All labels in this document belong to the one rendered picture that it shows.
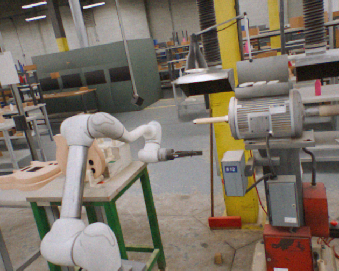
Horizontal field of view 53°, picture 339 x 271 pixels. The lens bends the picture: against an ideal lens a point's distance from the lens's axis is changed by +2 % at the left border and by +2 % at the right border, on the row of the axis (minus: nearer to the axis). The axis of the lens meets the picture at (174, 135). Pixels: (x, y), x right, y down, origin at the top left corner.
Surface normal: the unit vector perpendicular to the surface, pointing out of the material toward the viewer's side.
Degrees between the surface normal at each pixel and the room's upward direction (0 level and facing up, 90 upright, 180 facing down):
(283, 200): 90
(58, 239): 53
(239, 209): 90
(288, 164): 90
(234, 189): 90
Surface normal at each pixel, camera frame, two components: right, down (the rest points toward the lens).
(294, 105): -0.36, -0.23
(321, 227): -0.32, 0.30
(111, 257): 0.67, 0.06
